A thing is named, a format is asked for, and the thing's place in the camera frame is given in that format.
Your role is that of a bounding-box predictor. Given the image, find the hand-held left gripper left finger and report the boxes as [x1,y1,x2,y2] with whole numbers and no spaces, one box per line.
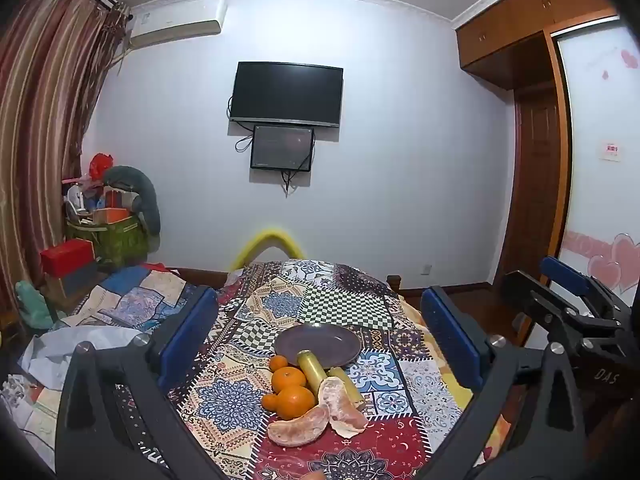
[54,285,236,480]

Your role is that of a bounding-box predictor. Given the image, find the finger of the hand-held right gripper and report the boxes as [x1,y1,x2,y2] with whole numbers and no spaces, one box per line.
[539,256,632,318]
[501,270,621,348]

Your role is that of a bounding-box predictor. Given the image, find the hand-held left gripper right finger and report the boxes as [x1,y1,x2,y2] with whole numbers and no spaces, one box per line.
[420,286,588,480]

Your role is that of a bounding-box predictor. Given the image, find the yellow-green banana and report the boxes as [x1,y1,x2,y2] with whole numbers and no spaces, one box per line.
[327,366,366,408]

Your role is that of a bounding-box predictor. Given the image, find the peeled pomelo segment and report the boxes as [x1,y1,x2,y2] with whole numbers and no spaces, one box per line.
[319,376,368,432]
[267,404,331,447]

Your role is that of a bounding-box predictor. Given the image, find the orange with sticker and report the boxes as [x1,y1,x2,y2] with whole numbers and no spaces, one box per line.
[275,384,317,421]

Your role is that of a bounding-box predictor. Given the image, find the greenish sugarcane piece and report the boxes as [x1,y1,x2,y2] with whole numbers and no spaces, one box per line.
[296,350,328,395]

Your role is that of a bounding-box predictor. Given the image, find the dark round plate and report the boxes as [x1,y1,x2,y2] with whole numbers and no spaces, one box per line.
[274,324,362,368]

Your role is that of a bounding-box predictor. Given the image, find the blue patchwork quilt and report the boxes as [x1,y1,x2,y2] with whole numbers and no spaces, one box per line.
[67,265,203,336]

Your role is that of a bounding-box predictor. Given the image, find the brown wooden door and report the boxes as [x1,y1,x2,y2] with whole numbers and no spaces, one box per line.
[514,85,562,292]

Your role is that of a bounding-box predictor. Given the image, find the green storage box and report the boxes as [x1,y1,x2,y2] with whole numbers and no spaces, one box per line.
[66,215,151,268]

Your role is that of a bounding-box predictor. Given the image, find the dark box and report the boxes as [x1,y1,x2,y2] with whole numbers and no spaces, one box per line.
[47,261,101,297]

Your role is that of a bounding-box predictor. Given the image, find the light grey cloth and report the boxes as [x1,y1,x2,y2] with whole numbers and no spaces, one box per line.
[20,324,153,393]

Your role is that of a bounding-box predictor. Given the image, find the colourful patchwork blanket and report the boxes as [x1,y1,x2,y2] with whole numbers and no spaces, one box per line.
[112,259,501,480]

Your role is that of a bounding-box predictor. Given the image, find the orange cardboard box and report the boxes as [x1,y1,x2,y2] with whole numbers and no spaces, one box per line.
[92,207,132,226]

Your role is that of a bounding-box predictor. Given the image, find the red box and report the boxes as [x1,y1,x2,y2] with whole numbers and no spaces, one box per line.
[40,239,96,277]

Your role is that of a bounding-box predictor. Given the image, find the grey bolster pillow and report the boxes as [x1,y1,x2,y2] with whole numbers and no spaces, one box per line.
[102,165,162,236]

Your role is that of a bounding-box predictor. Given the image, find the teal cloth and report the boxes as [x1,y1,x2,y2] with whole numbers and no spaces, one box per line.
[15,280,57,329]

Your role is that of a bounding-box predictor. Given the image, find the white heart-print sliding door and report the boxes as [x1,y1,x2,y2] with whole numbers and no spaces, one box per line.
[550,20,640,306]

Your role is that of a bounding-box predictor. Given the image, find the red plastic bag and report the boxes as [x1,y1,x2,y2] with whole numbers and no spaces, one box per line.
[89,152,115,181]

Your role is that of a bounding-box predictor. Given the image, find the wooden overhead cabinet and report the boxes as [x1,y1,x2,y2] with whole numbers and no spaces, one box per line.
[452,0,631,91]

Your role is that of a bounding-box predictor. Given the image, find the striped brown curtain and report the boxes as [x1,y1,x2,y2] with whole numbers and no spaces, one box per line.
[0,0,132,346]

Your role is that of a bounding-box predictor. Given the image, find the white air conditioner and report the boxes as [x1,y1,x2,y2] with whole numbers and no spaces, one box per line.
[129,0,228,51]

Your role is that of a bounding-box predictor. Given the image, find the black hanging cable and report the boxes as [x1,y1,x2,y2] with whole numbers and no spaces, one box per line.
[280,169,309,194]

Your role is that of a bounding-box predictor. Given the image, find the small black wall monitor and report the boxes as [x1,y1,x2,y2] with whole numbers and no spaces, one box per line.
[250,125,316,171]

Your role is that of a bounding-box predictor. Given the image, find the black wall television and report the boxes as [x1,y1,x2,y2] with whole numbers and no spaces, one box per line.
[229,61,344,128]

